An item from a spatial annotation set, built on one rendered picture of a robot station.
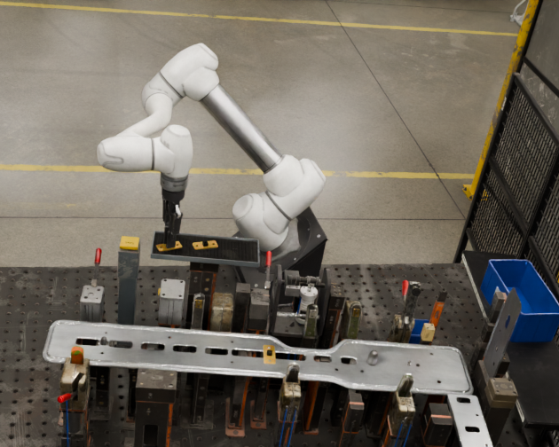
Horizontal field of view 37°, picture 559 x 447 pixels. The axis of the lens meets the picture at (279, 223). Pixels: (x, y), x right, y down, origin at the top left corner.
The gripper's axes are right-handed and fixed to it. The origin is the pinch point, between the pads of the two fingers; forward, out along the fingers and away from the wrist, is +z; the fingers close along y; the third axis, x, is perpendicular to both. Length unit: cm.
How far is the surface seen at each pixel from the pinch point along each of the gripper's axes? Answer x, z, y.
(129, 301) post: -11.8, 28.1, -3.7
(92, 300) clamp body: -28.8, 14.3, 7.7
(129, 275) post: -12.4, 16.1, -3.3
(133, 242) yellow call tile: -10.7, 4.2, -5.8
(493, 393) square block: 76, 15, 88
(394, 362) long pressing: 57, 20, 61
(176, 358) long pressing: -10.4, 20.3, 36.1
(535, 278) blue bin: 121, 7, 53
